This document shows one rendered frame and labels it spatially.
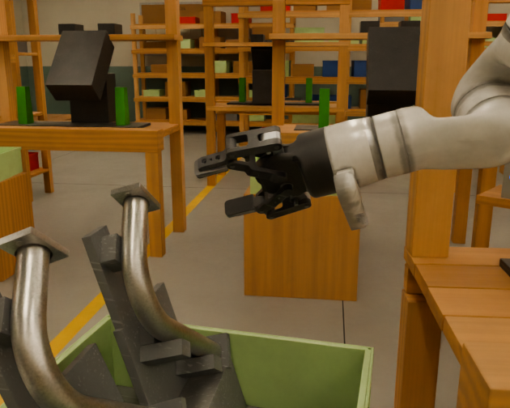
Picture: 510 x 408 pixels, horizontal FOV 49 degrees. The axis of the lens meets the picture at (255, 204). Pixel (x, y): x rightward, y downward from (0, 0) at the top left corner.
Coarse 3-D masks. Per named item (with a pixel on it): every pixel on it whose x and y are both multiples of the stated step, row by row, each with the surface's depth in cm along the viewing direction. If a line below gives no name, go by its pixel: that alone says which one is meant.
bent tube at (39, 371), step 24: (0, 240) 52; (24, 240) 52; (48, 240) 53; (24, 264) 51; (48, 264) 53; (24, 288) 50; (24, 312) 48; (24, 336) 48; (24, 360) 47; (48, 360) 48; (24, 384) 48; (48, 384) 48
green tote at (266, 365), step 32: (64, 352) 77; (256, 352) 82; (288, 352) 81; (320, 352) 79; (352, 352) 78; (128, 384) 89; (256, 384) 83; (288, 384) 82; (320, 384) 81; (352, 384) 79
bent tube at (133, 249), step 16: (112, 192) 67; (128, 192) 67; (144, 192) 67; (128, 208) 67; (144, 208) 67; (128, 224) 66; (144, 224) 66; (128, 240) 64; (144, 240) 65; (128, 256) 63; (144, 256) 64; (128, 272) 63; (144, 272) 64; (128, 288) 63; (144, 288) 63; (144, 304) 63; (144, 320) 64; (160, 320) 65; (160, 336) 66; (176, 336) 68; (192, 336) 72; (192, 352) 74; (208, 352) 77
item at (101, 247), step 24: (96, 240) 65; (120, 240) 66; (96, 264) 64; (120, 264) 65; (120, 288) 67; (120, 312) 66; (168, 312) 78; (120, 336) 65; (144, 384) 67; (168, 384) 73; (192, 384) 77; (216, 384) 75
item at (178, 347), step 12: (144, 336) 69; (144, 348) 68; (156, 348) 67; (168, 348) 67; (180, 348) 66; (144, 360) 67; (156, 360) 67; (168, 360) 68; (180, 360) 77; (192, 360) 76; (204, 360) 75; (216, 360) 76; (180, 372) 76; (192, 372) 75; (204, 372) 76; (216, 372) 77
